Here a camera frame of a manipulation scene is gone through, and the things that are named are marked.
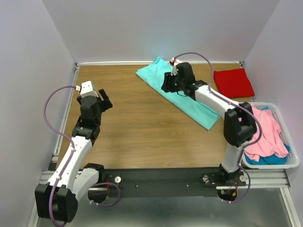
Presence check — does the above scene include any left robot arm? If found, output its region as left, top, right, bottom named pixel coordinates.
left=35, top=86, right=113, bottom=227

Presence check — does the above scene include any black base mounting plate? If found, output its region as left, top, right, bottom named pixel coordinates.
left=88, top=167, right=246, bottom=204

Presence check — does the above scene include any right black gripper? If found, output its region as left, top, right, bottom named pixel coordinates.
left=161, top=72, right=185, bottom=93

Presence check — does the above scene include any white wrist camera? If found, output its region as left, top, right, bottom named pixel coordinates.
left=75, top=81, right=98, bottom=98
left=169, top=57, right=182, bottom=71

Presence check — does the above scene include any blue t shirt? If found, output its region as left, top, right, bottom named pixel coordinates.
left=247, top=105, right=291, bottom=166

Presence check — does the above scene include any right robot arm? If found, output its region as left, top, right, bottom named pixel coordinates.
left=161, top=62, right=257, bottom=185

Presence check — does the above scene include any aluminium frame rail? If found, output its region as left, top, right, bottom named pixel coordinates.
left=27, top=169, right=303, bottom=227

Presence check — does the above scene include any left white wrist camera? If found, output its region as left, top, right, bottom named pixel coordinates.
left=75, top=81, right=98, bottom=98

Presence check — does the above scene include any folded red t shirt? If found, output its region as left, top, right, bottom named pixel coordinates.
left=214, top=68, right=255, bottom=99

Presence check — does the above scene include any pink t shirt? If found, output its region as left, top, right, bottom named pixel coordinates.
left=245, top=103, right=290, bottom=163

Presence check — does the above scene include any white plastic laundry basket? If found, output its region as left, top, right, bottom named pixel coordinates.
left=242, top=102, right=300, bottom=169

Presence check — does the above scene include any teal t shirt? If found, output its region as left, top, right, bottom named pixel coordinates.
left=136, top=57, right=220, bottom=130

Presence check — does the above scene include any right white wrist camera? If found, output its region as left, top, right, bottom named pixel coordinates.
left=169, top=57, right=182, bottom=71

